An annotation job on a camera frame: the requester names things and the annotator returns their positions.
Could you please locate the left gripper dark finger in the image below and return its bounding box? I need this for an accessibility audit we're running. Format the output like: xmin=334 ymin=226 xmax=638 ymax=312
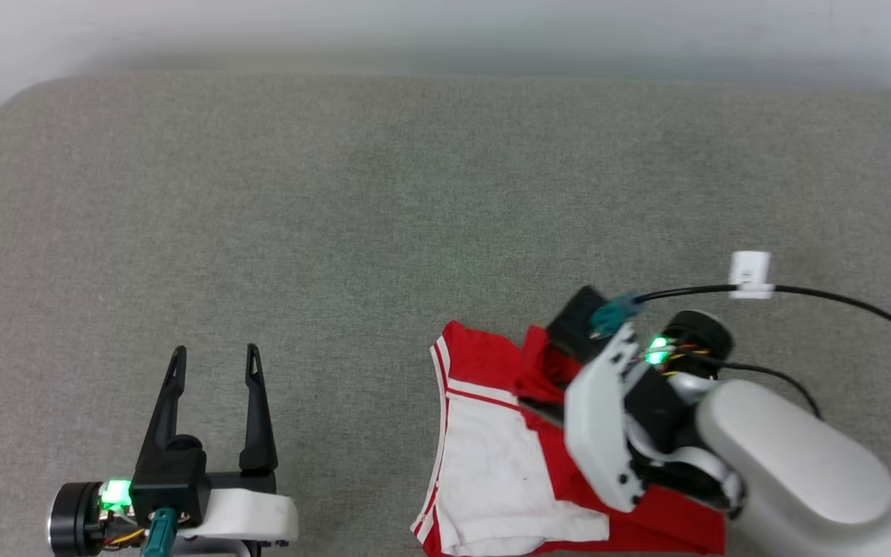
xmin=240 ymin=343 xmax=278 ymax=475
xmin=142 ymin=345 xmax=203 ymax=465

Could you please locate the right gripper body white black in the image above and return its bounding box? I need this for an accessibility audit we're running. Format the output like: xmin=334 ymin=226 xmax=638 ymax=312
xmin=564 ymin=309 xmax=734 ymax=514

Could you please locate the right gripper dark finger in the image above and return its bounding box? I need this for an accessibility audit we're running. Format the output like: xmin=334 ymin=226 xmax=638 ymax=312
xmin=521 ymin=399 xmax=568 ymax=429

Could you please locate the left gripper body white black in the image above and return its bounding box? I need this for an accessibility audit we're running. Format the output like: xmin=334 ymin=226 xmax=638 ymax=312
xmin=46 ymin=468 xmax=300 ymax=557

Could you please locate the red and white basketball jersey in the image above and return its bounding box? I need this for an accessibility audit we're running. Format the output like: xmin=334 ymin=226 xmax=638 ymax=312
xmin=411 ymin=320 xmax=727 ymax=557

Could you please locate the grey fabric sofa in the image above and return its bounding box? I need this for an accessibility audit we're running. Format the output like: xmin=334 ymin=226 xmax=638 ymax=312
xmin=0 ymin=73 xmax=891 ymax=557

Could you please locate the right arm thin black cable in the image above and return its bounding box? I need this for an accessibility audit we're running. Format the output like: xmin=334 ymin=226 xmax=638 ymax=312
xmin=712 ymin=358 xmax=823 ymax=420

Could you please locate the white cable label tag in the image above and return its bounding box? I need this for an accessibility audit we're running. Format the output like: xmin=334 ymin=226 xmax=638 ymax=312
xmin=727 ymin=251 xmax=773 ymax=301

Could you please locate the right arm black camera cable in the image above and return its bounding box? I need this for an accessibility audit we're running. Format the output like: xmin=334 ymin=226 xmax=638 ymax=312
xmin=591 ymin=284 xmax=891 ymax=366

